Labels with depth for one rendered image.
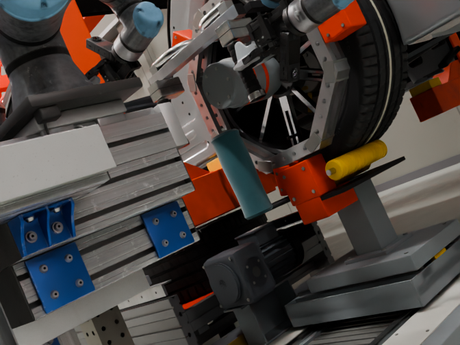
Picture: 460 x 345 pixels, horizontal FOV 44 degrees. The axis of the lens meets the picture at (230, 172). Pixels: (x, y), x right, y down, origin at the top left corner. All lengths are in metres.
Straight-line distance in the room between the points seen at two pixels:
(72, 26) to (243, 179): 0.82
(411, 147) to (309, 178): 4.46
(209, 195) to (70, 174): 1.28
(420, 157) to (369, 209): 4.28
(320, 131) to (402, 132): 4.50
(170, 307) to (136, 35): 0.97
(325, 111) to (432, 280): 0.54
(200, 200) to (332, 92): 0.72
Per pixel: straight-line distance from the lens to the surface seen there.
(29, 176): 0.77
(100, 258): 0.97
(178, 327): 2.01
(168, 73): 1.63
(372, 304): 1.68
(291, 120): 1.73
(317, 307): 1.80
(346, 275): 1.72
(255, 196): 1.61
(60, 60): 1.03
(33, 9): 0.92
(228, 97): 1.53
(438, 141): 5.90
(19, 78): 1.03
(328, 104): 1.51
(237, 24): 1.42
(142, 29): 1.41
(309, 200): 1.62
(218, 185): 2.07
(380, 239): 1.75
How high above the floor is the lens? 0.54
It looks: 3 degrees up
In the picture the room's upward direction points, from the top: 24 degrees counter-clockwise
